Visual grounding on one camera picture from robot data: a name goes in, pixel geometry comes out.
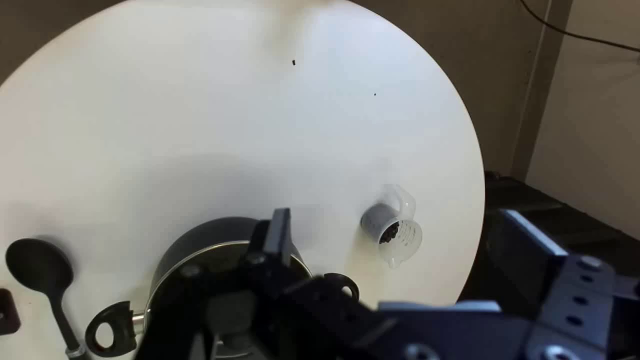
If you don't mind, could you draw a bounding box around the glass pot lid black knob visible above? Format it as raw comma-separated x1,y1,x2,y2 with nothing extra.
145,239,311,360

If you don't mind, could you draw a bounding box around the black cooking pot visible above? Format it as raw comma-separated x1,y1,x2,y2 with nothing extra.
84,217,361,360

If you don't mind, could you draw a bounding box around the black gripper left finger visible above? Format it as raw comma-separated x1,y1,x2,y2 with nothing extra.
247,208,292,266

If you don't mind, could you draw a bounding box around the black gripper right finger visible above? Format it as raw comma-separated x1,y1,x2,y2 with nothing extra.
489,208,568,315

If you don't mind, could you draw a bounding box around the black plastic ladle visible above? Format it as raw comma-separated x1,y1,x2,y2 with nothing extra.
6,239,92,360

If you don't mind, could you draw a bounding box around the clear plastic jar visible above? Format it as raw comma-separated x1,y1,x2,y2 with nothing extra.
360,185,422,269

